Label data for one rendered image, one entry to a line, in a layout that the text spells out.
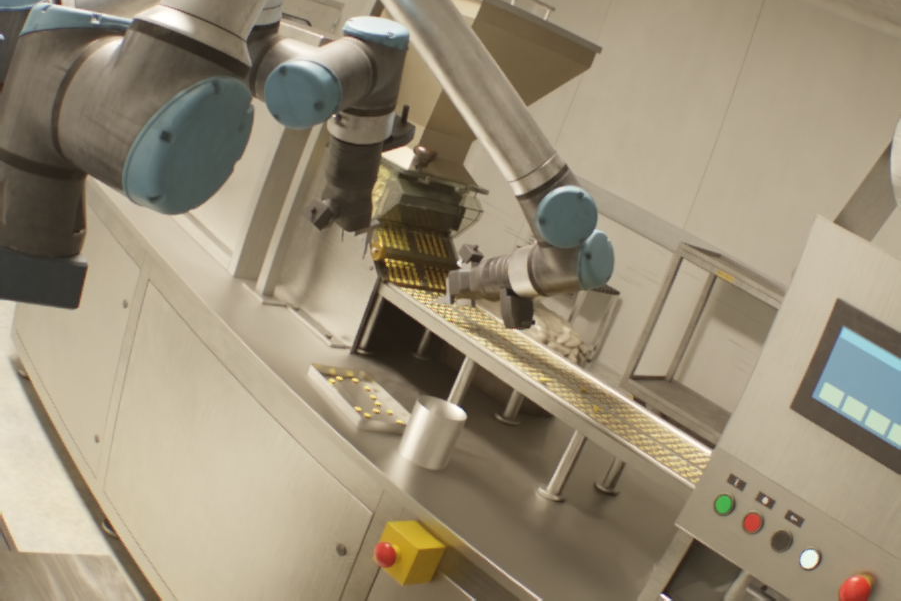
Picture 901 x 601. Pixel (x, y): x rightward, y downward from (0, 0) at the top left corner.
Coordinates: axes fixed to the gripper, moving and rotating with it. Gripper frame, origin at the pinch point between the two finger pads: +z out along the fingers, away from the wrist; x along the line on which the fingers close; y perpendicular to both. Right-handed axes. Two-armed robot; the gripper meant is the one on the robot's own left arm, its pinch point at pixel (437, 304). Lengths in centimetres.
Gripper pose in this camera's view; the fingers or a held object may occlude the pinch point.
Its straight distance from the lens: 186.9
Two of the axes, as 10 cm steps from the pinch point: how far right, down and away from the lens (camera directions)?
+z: -7.4, 1.5, 6.6
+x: -6.8, -1.2, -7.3
